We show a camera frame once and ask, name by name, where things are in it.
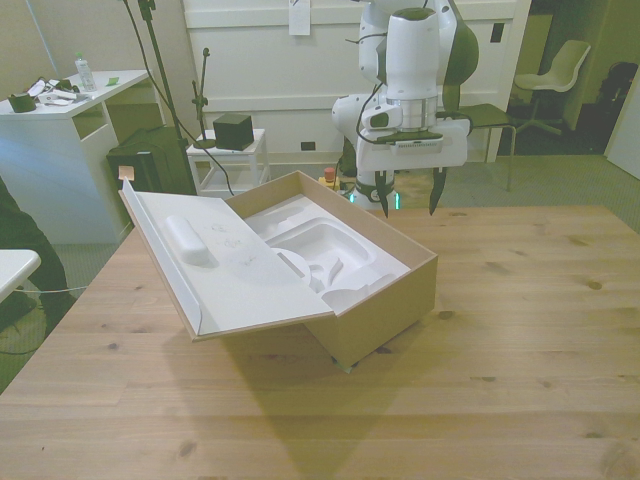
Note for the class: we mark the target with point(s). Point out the person in dark clothes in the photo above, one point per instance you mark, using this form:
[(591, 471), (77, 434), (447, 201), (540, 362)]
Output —
[(25, 260)]

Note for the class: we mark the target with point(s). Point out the clear plastic bottle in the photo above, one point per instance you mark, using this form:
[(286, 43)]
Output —
[(86, 74)]

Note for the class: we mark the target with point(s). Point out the dark green chair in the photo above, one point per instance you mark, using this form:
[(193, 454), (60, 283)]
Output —
[(480, 100)]

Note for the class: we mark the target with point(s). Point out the black tripod stand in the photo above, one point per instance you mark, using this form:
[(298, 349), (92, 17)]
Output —
[(160, 75)]

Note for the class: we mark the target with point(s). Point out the black bag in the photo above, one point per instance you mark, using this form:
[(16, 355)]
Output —
[(145, 160)]

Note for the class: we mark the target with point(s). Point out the green sticky note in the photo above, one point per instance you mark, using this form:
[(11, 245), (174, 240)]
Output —
[(113, 80)]

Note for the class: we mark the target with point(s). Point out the white shell chair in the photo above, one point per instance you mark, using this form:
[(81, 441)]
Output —
[(550, 75)]

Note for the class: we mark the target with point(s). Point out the black cube speaker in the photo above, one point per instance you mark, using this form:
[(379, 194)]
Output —
[(232, 131)]

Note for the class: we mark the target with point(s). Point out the white molded foam insert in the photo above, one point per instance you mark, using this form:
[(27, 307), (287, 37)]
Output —
[(325, 255)]

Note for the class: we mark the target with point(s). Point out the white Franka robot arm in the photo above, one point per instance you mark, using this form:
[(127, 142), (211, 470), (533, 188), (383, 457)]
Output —
[(407, 60)]

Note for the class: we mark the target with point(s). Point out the brown cardboard box with lid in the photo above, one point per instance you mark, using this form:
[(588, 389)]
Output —
[(280, 270)]

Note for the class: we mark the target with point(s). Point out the black wall switch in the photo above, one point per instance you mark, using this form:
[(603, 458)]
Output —
[(497, 33)]

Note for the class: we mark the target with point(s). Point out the white cabinet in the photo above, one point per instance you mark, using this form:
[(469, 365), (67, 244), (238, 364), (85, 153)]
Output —
[(60, 160)]

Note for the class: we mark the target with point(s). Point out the black wall outlet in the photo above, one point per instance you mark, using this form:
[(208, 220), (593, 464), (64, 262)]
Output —
[(308, 146)]

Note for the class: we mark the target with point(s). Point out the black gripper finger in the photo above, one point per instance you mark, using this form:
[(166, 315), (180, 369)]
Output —
[(383, 195), (436, 192)]

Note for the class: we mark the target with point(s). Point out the white round table edge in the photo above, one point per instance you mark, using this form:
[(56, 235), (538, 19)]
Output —
[(15, 270)]

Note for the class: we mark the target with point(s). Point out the white paper sheet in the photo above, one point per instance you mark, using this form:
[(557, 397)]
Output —
[(298, 16)]

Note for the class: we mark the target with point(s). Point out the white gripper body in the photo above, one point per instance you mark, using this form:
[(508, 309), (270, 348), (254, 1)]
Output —
[(415, 150)]

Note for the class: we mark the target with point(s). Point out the black microphone stand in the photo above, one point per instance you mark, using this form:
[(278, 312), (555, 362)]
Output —
[(202, 100)]

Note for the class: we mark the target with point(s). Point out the small white side table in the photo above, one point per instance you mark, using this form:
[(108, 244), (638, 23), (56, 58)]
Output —
[(230, 165)]

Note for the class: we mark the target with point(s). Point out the red emergency stop button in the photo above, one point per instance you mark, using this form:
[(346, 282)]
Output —
[(329, 175)]

